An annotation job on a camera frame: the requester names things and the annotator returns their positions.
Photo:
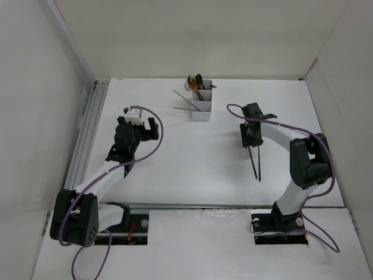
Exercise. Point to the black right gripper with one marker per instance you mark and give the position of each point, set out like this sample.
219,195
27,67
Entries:
244,126

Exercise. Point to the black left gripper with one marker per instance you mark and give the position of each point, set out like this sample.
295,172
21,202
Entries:
147,134

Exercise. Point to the black spoon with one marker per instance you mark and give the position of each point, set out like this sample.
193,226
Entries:
199,81

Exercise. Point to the white ceramic spoon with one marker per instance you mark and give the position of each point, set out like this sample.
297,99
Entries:
187,87

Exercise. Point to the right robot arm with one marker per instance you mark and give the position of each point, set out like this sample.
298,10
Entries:
310,166

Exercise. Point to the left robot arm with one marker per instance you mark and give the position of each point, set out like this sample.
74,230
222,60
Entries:
79,216

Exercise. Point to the black chopstick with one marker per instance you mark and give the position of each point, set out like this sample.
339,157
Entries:
252,163
259,165

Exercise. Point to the white compartment organizer box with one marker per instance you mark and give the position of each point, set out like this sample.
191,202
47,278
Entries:
205,106

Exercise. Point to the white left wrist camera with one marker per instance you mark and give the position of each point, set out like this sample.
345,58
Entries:
133,115

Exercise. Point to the aluminium rail frame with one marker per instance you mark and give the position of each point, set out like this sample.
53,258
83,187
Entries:
87,127

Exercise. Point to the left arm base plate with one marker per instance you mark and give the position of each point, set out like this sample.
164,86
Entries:
132,233

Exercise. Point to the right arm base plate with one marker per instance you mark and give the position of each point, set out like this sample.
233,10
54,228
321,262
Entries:
271,230

